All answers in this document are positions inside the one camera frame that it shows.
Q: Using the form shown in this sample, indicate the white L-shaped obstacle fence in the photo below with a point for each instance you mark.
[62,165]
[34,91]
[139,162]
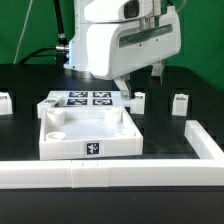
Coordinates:
[206,170]

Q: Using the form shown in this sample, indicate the white base tag plate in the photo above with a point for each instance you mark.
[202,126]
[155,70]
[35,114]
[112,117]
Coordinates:
[90,98]

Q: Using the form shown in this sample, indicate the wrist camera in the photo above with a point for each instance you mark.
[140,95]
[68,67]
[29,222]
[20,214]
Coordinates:
[103,11]

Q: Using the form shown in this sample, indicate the white square table top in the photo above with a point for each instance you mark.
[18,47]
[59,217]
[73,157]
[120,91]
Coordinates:
[88,132]

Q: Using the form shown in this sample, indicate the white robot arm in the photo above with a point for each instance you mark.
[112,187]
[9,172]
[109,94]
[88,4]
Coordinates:
[78,59]

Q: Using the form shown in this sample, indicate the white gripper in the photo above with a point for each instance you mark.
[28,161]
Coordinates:
[115,49]

